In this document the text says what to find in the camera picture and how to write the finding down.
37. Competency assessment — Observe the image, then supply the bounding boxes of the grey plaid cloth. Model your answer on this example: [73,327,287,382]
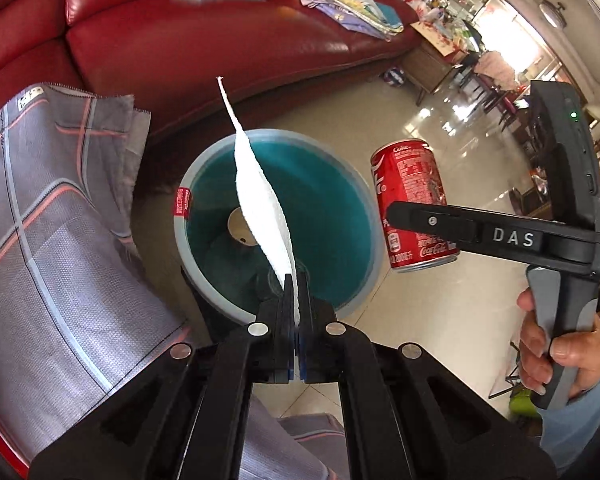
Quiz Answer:
[0,82,346,480]

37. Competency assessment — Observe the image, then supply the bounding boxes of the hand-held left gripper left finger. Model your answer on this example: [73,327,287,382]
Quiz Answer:
[27,274,298,480]

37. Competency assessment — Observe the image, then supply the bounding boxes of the teal plastic bin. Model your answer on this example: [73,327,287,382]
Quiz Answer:
[174,129,385,326]

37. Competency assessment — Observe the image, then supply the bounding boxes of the wooden side table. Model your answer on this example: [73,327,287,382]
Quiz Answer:
[402,20,468,107]

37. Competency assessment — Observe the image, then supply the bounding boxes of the dark dining chairs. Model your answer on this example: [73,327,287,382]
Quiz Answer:
[459,50,531,128]

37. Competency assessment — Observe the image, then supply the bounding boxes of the red soda can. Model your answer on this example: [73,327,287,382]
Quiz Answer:
[371,139,461,273]

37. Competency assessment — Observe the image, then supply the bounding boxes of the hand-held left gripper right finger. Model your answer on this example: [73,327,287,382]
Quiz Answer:
[298,271,557,480]

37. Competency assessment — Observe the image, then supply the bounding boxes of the white paper tissue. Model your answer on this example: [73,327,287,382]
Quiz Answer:
[216,76,301,322]

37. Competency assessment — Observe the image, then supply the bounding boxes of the round ceiling lamp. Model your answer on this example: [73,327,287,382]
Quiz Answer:
[539,0,567,29]

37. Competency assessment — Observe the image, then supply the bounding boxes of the pile of colourful clothes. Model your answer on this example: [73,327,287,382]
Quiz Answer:
[295,0,405,41]

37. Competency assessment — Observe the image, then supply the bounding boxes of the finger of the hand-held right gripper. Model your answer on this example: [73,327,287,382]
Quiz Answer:
[387,200,546,263]

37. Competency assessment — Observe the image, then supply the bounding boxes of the green plastic object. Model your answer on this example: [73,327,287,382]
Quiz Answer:
[509,390,543,418]

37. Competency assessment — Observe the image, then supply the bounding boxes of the red leather sofa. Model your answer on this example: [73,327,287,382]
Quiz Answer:
[0,0,423,201]

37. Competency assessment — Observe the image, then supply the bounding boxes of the person's right hand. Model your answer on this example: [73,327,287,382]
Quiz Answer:
[516,290,600,407]

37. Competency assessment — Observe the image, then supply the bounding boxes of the person's right forearm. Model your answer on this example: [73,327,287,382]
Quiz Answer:
[539,355,600,477]

